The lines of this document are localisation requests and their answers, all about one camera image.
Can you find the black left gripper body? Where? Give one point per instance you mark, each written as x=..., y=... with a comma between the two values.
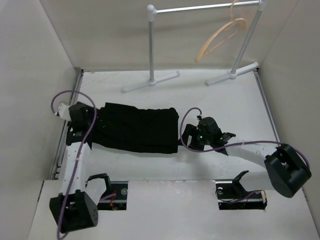
x=91, y=115

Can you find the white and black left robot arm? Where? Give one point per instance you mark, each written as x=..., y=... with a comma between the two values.
x=76, y=205

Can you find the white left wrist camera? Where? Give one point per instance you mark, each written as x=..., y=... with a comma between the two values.
x=63, y=112

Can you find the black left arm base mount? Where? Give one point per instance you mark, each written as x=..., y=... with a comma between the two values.
x=115, y=197

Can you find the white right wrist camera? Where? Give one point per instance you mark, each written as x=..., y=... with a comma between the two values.
x=200, y=117

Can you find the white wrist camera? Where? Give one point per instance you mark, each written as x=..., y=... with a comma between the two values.
x=200, y=117
x=63, y=112

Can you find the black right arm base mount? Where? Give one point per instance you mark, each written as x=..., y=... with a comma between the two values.
x=231, y=195

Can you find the black trousers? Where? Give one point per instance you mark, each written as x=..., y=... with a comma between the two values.
x=125, y=127

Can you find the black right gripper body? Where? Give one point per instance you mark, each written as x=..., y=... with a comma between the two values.
x=198, y=139

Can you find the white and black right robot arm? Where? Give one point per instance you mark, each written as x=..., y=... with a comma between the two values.
x=286, y=169

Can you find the beige plastic hanger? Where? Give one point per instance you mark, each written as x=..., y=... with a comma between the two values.
x=223, y=34

